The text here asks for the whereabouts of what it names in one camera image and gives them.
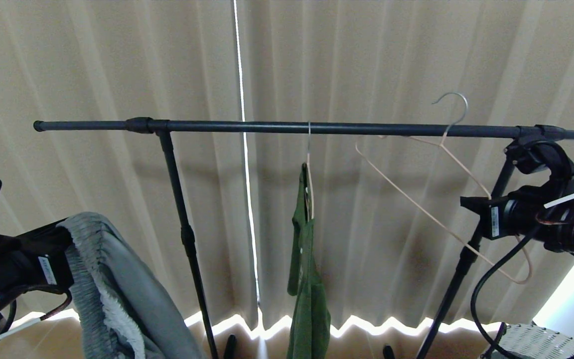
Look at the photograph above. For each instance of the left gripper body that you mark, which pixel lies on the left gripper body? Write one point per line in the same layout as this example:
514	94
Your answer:
13	259

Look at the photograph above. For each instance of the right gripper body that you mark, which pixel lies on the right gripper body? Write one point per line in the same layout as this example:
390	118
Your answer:
511	219

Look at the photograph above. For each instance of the pink clothes hanger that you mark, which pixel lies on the pink clothes hanger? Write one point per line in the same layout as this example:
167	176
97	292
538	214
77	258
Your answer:
309	164
466	172

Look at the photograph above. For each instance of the pale grey garment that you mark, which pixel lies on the pale grey garment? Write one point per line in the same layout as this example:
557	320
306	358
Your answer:
132	289

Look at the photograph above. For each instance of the green long-sleeved shirt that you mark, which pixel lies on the green long-sleeved shirt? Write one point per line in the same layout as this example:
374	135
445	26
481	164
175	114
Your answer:
309	299

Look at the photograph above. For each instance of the white laundry basket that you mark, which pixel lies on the white laundry basket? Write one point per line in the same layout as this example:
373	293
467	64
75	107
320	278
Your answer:
541	344

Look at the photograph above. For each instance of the black clothes rack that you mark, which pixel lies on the black clothes rack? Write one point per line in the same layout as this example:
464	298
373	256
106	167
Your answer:
317	128

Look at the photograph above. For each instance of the beige curtain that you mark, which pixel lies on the beige curtain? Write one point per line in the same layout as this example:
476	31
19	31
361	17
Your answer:
92	60

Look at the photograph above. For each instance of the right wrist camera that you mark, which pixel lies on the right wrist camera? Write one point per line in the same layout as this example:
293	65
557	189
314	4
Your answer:
541	157

